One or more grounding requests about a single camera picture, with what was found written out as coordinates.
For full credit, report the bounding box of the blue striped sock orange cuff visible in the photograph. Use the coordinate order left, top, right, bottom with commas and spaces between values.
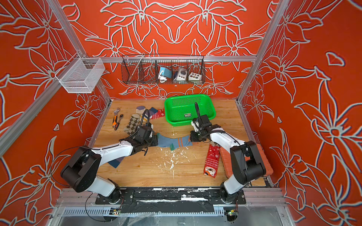
157, 133, 192, 151

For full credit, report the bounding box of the cream striped sock purple toe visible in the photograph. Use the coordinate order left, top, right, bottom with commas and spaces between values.
108, 157, 124, 169

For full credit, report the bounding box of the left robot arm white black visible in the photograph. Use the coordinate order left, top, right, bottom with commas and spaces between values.
60, 125, 158, 202

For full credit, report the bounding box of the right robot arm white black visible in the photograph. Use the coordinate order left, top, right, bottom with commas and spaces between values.
190, 115, 273, 204

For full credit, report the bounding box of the brown argyle sock far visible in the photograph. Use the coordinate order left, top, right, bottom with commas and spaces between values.
123, 105, 146, 135

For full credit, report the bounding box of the red snowflake sock far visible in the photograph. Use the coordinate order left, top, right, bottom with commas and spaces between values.
152, 109, 165, 119

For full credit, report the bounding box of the green plastic basket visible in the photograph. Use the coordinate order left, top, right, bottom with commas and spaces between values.
165, 94, 216, 127

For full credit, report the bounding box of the red black ratchet wrench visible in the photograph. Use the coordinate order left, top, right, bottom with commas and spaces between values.
114, 114, 124, 131

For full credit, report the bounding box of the orange plastic tool case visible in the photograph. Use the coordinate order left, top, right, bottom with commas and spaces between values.
220, 144, 273, 178

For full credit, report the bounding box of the red christmas sock near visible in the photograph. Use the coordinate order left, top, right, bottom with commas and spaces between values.
204, 143, 220, 178

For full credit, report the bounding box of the white box with dots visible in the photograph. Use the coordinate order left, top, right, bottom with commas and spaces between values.
188, 73, 202, 82

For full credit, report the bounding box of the white device with dial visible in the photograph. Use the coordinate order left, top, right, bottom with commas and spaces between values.
173, 67, 188, 82

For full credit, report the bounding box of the teal box in basket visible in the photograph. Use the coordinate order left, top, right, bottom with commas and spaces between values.
158, 66, 173, 79

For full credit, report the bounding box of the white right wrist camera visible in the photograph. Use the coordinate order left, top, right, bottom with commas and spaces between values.
191, 118, 199, 132

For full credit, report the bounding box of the orange handled adjustable wrench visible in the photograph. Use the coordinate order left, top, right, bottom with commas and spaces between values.
112, 108, 120, 128

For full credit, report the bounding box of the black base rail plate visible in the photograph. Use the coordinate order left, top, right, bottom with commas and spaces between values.
95, 187, 246, 216

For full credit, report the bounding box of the clear acrylic wall box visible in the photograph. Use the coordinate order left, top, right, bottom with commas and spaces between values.
56, 58, 105, 94

